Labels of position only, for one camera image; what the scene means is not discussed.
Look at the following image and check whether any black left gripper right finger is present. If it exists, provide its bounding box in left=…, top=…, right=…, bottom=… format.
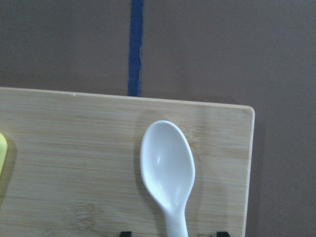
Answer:
left=216, top=231, right=230, bottom=237

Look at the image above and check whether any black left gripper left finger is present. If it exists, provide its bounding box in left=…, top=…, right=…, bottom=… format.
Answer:
left=119, top=231, right=132, bottom=237

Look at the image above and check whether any white plastic spoon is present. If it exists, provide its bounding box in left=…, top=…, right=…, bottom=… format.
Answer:
left=140, top=120, right=196, bottom=237

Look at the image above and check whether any bamboo cutting board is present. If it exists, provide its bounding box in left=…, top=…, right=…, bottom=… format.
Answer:
left=0, top=87, right=255, bottom=237

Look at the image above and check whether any yellow plastic knife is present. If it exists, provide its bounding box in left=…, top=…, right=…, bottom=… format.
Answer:
left=0, top=133, right=8, bottom=174

